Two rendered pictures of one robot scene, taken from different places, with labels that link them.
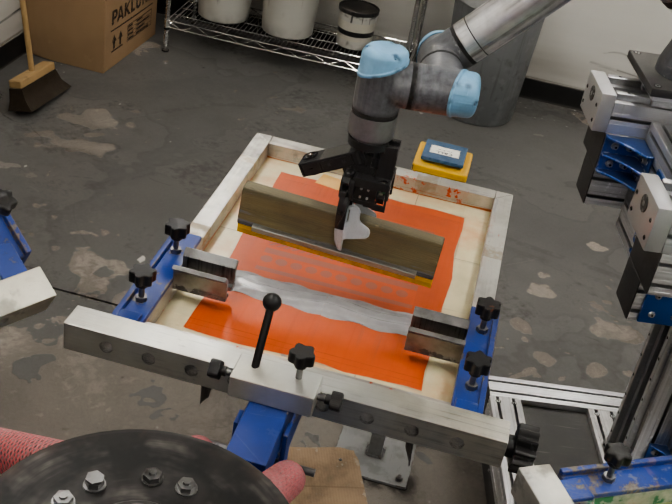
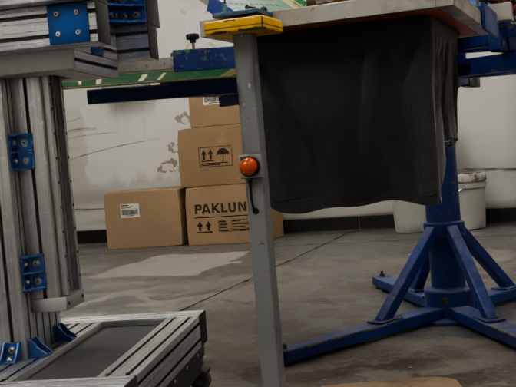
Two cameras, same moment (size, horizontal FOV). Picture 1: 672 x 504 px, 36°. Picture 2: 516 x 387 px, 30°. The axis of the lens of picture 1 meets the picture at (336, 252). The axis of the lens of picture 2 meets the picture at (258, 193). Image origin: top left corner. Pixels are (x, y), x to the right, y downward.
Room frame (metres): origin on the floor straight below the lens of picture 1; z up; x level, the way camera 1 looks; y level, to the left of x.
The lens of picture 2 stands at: (4.17, 0.23, 0.70)
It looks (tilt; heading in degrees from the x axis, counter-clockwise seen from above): 3 degrees down; 192
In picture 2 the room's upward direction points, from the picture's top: 5 degrees counter-clockwise
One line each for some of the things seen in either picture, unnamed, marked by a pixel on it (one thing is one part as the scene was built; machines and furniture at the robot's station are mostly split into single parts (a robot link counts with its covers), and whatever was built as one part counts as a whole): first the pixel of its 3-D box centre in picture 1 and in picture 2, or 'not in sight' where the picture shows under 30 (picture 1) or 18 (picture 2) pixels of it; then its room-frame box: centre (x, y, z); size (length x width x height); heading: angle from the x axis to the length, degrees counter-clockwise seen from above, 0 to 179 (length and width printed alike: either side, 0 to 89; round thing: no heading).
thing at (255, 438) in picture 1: (261, 432); not in sight; (1.08, 0.06, 1.02); 0.17 x 0.06 x 0.05; 172
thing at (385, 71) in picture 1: (382, 80); not in sight; (1.52, -0.02, 1.39); 0.09 x 0.08 x 0.11; 93
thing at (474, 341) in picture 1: (472, 370); not in sight; (1.37, -0.26, 0.98); 0.30 x 0.05 x 0.07; 172
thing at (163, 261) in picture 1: (158, 287); (482, 21); (1.44, 0.29, 0.98); 0.30 x 0.05 x 0.07; 172
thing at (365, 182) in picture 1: (368, 169); not in sight; (1.52, -0.03, 1.23); 0.09 x 0.08 x 0.12; 82
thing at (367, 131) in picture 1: (372, 124); not in sight; (1.52, -0.02, 1.31); 0.08 x 0.08 x 0.05
